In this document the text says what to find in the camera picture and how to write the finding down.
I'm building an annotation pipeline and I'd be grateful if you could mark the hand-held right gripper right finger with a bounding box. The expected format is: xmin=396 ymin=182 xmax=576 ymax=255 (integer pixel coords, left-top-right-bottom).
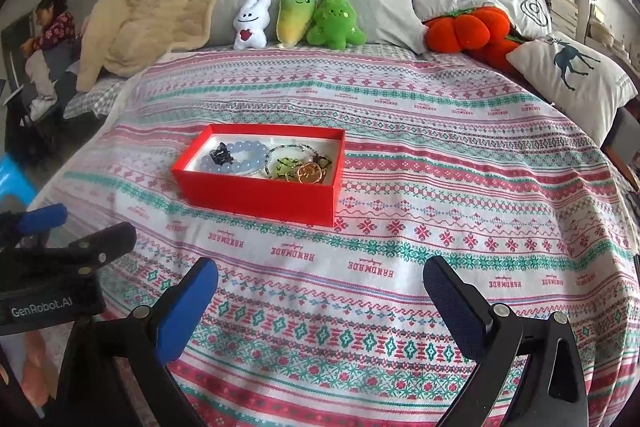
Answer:
xmin=422 ymin=255 xmax=591 ymax=427

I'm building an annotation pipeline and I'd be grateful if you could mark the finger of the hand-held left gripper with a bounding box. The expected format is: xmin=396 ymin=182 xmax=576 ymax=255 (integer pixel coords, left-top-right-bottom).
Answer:
xmin=0 ymin=203 xmax=68 ymax=250
xmin=60 ymin=222 xmax=137 ymax=275

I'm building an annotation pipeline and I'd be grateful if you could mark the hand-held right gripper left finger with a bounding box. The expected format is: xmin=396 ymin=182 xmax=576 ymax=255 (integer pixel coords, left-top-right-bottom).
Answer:
xmin=52 ymin=257 xmax=220 ymax=427

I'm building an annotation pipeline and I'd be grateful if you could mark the red jewelry box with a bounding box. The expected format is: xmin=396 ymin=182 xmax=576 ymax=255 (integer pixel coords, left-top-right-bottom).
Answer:
xmin=171 ymin=123 xmax=347 ymax=228

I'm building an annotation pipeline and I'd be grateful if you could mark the light blue bead bracelet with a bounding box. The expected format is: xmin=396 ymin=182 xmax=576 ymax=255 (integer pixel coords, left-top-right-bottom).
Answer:
xmin=200 ymin=139 xmax=271 ymax=178

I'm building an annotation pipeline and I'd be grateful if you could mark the gold ring ornament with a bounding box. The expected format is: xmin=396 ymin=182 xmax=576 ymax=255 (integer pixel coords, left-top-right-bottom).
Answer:
xmin=295 ymin=161 xmax=326 ymax=184

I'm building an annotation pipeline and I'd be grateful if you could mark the person's left hand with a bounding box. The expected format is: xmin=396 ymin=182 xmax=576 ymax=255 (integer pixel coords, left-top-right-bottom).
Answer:
xmin=21 ymin=331 xmax=53 ymax=409

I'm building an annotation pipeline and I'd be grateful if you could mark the blue stool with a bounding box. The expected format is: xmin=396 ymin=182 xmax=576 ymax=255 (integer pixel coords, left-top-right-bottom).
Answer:
xmin=0 ymin=154 xmax=39 ymax=208

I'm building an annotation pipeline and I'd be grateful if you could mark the grey chair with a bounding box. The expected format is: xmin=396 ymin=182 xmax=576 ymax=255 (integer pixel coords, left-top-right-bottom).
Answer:
xmin=44 ymin=39 xmax=82 ymax=120

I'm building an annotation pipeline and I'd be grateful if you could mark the black monitor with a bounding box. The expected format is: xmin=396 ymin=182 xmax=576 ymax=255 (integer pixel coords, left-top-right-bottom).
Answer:
xmin=0 ymin=17 xmax=37 ymax=95

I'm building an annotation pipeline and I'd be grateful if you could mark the beige quilted blanket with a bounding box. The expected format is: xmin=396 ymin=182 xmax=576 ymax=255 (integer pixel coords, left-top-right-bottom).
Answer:
xmin=76 ymin=0 xmax=256 ymax=92

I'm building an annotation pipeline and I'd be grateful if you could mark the white deer pillow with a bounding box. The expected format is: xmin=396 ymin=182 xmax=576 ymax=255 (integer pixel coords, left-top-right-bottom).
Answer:
xmin=506 ymin=32 xmax=640 ymax=148

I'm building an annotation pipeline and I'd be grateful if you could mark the white bunny plush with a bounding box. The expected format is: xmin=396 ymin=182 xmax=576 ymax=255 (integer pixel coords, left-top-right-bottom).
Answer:
xmin=232 ymin=0 xmax=272 ymax=52

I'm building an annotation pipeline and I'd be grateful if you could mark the orange pumpkin plush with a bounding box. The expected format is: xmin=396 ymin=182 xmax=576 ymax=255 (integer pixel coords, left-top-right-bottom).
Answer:
xmin=425 ymin=6 xmax=492 ymax=54
xmin=470 ymin=7 xmax=533 ymax=75

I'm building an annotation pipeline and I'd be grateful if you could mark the yellow green carrot plush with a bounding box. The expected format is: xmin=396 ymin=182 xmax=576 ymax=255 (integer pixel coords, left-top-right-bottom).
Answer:
xmin=275 ymin=0 xmax=317 ymax=48

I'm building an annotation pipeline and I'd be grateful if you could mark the green tree plush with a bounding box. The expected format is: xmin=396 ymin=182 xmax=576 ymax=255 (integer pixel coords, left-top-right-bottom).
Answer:
xmin=306 ymin=0 xmax=367 ymax=52

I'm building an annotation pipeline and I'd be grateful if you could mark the stack of books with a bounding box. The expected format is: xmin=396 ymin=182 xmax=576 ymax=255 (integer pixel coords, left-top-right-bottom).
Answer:
xmin=540 ymin=0 xmax=579 ymax=40

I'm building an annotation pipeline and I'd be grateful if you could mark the green bead bracelet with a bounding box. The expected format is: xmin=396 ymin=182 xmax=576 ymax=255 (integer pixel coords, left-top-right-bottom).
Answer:
xmin=264 ymin=143 xmax=333 ymax=182

